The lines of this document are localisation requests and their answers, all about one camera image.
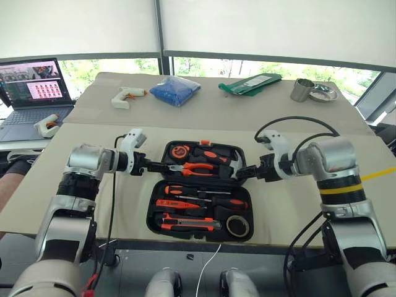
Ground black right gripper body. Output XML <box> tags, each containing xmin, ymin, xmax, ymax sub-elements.
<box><xmin>257</xmin><ymin>152</ymin><xmax>283</xmax><ymax>183</ymax></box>

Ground green flat pouch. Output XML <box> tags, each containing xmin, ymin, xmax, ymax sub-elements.
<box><xmin>217</xmin><ymin>73</ymin><xmax>283</xmax><ymax>97</ymax></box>

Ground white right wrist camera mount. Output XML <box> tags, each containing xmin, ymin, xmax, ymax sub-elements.
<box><xmin>258</xmin><ymin>129</ymin><xmax>295</xmax><ymax>181</ymax></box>

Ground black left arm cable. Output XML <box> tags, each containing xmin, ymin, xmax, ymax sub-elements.
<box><xmin>98</xmin><ymin>133</ymin><xmax>128</xmax><ymax>269</ymax></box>

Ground stainless steel dish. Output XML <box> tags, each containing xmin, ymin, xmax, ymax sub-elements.
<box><xmin>309</xmin><ymin>84</ymin><xmax>339</xmax><ymax>103</ymax></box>

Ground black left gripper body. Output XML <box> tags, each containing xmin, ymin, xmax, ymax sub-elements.
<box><xmin>132</xmin><ymin>153</ymin><xmax>153</xmax><ymax>176</ymax></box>

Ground claw hammer orange black handle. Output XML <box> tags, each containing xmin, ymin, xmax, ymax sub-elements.
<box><xmin>192</xmin><ymin>146</ymin><xmax>246</xmax><ymax>181</ymax></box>

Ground stainless steel cup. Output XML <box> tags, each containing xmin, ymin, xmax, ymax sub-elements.
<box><xmin>290</xmin><ymin>77</ymin><xmax>316</xmax><ymax>103</ymax></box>

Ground orange black utility knife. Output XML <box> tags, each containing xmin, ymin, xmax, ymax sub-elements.
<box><xmin>160</xmin><ymin>212</ymin><xmax>222</xmax><ymax>233</ymax></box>

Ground white cable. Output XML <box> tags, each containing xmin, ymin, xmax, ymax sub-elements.
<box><xmin>196</xmin><ymin>243</ymin><xmax>223</xmax><ymax>297</ymax></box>

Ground black tool case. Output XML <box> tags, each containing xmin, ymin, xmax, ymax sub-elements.
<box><xmin>145</xmin><ymin>139</ymin><xmax>256</xmax><ymax>243</ymax></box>

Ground white roller blind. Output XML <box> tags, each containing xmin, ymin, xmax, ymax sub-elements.
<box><xmin>160</xmin><ymin>0</ymin><xmax>396</xmax><ymax>74</ymax></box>
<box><xmin>0</xmin><ymin>0</ymin><xmax>160</xmax><ymax>60</ymax></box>

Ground silver robot left leg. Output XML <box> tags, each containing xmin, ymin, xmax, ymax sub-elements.
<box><xmin>144</xmin><ymin>267</ymin><xmax>183</xmax><ymax>297</ymax></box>

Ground orange voltage tester pen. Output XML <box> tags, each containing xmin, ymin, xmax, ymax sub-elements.
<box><xmin>155</xmin><ymin>198</ymin><xmax>202</xmax><ymax>209</ymax></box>

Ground grey open laptop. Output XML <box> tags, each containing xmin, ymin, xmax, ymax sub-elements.
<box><xmin>0</xmin><ymin>58</ymin><xmax>77</xmax><ymax>143</ymax></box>

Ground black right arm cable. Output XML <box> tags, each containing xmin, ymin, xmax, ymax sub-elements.
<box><xmin>254</xmin><ymin>116</ymin><xmax>340</xmax><ymax>156</ymax></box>

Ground red cable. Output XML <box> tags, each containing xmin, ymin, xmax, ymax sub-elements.
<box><xmin>80</xmin><ymin>272</ymin><xmax>100</xmax><ymax>296</ymax></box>

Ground black hanging cable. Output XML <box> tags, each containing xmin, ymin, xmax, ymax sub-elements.
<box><xmin>282</xmin><ymin>210</ymin><xmax>325</xmax><ymax>297</ymax></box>

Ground person leg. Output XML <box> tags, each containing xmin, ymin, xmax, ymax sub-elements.
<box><xmin>0</xmin><ymin>156</ymin><xmax>35</xmax><ymax>217</ymax></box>

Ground orange handled pliers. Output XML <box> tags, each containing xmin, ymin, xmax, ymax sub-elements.
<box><xmin>168</xmin><ymin>161</ymin><xmax>217</xmax><ymax>178</ymax></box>

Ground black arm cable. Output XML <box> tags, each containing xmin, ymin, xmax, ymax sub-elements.
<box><xmin>98</xmin><ymin>133</ymin><xmax>128</xmax><ymax>269</ymax></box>
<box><xmin>254</xmin><ymin>116</ymin><xmax>340</xmax><ymax>156</ymax></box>

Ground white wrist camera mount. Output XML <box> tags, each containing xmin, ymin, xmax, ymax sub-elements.
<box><xmin>119</xmin><ymin>127</ymin><xmax>147</xmax><ymax>177</ymax></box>
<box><xmin>258</xmin><ymin>129</ymin><xmax>295</xmax><ymax>181</ymax></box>

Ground beige table cover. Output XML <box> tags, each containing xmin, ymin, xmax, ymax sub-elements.
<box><xmin>63</xmin><ymin>71</ymin><xmax>377</xmax><ymax>136</ymax></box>

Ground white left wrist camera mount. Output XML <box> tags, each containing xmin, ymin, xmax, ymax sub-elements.
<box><xmin>119</xmin><ymin>127</ymin><xmax>147</xmax><ymax>177</ymax></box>

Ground black tape roll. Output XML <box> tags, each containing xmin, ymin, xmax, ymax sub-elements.
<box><xmin>225</xmin><ymin>214</ymin><xmax>251</xmax><ymax>238</ymax></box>

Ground orange black tape measure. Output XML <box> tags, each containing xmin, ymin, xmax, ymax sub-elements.
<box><xmin>169</xmin><ymin>143</ymin><xmax>191</xmax><ymax>163</ymax></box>

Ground blue plastic bag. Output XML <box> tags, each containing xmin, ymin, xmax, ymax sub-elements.
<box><xmin>148</xmin><ymin>75</ymin><xmax>202</xmax><ymax>108</ymax></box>

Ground black orange stubby screwdriver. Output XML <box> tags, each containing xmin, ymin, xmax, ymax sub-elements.
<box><xmin>211</xmin><ymin>197</ymin><xmax>249</xmax><ymax>212</ymax></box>

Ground black window mullion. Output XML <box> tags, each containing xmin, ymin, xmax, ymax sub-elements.
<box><xmin>153</xmin><ymin>0</ymin><xmax>174</xmax><ymax>76</ymax></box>

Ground thin precision screwdriver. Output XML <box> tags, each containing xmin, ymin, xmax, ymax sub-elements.
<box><xmin>174</xmin><ymin>194</ymin><xmax>214</xmax><ymax>202</ymax></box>

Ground white hot glue gun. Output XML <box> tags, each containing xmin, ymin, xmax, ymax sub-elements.
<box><xmin>33</xmin><ymin>113</ymin><xmax>65</xmax><ymax>139</ymax></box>
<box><xmin>111</xmin><ymin>86</ymin><xmax>147</xmax><ymax>110</ymax></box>

